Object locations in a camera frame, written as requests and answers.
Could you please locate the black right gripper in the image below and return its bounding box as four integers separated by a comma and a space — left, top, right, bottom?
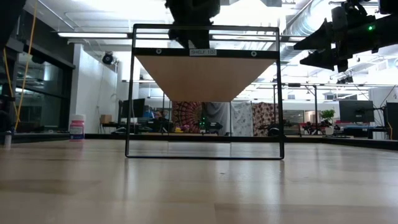
293, 0, 379, 73

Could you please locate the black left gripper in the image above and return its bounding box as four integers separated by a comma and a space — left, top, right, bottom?
164, 0, 222, 49

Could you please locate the black metal rack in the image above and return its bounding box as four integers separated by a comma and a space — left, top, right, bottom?
272, 82, 369, 137

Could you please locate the green potted plant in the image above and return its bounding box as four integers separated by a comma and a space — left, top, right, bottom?
320, 108, 336, 126

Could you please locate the black computer monitor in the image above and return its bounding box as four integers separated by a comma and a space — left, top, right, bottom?
120, 98, 146, 119
338, 100, 375, 123

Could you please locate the red mandala tapestry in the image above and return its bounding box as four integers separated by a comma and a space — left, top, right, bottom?
172, 101, 203, 134

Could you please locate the grey hanging cloth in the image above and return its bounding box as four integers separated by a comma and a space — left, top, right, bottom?
203, 102, 231, 136

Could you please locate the person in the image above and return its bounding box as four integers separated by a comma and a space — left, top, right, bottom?
153, 111, 169, 132

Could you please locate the red floral hanging cloth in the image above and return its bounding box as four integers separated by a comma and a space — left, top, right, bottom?
252, 102, 278, 137

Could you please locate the black robot with green light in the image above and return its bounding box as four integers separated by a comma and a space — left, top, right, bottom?
198, 116, 224, 132

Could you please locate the long ceiling light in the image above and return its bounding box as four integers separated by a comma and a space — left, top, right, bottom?
57, 32, 129, 39

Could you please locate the white patterned hanging cloth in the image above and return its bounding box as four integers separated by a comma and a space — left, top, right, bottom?
231, 102, 254, 137

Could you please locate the pink bottle with white cap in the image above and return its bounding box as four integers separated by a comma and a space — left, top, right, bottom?
68, 114, 86, 142

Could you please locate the silver ventilation duct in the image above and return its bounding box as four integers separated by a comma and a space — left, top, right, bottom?
285, 0, 332, 35

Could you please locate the wooden shelf with black frame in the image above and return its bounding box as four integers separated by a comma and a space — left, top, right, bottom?
124, 23, 285, 161

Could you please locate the black aluminium table frame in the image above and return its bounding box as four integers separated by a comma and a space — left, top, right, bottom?
0, 132, 398, 152

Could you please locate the yellow extension cable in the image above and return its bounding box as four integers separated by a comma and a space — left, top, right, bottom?
2, 0, 38, 131

